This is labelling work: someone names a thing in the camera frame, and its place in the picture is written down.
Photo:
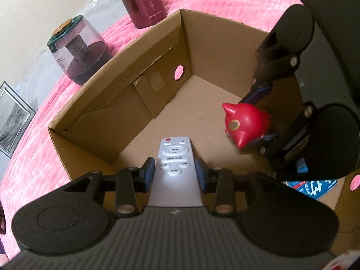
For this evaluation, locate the silver picture frame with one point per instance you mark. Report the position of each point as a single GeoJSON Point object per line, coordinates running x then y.
{"type": "Point", "coordinates": [14, 118]}

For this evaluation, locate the blue dental floss box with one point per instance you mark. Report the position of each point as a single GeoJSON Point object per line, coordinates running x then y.
{"type": "Point", "coordinates": [317, 188]}

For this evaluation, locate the white remote control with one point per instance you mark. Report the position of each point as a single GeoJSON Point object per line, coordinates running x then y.
{"type": "Point", "coordinates": [174, 157]}

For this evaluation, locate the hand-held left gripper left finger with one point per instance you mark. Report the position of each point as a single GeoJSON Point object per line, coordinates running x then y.
{"type": "Point", "coordinates": [150, 173]}

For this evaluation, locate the brown cardboard box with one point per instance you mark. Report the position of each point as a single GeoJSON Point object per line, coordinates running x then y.
{"type": "Point", "coordinates": [213, 95]}

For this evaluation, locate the pink fleece blanket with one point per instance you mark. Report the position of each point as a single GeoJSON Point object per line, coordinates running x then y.
{"type": "Point", "coordinates": [33, 160]}

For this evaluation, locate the red horned toy figure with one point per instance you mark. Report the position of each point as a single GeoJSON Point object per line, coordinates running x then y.
{"type": "Point", "coordinates": [244, 123]}

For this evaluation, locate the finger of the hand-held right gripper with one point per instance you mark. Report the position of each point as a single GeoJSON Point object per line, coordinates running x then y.
{"type": "Point", "coordinates": [270, 138]}
{"type": "Point", "coordinates": [258, 93]}

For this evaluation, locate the dark red thermos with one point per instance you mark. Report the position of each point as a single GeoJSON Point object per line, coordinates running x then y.
{"type": "Point", "coordinates": [140, 2]}

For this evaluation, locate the red and white object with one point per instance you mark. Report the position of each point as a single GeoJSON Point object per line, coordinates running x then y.
{"type": "Point", "coordinates": [344, 258]}

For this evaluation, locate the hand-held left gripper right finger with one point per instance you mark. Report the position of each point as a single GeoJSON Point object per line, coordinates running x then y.
{"type": "Point", "coordinates": [201, 174]}

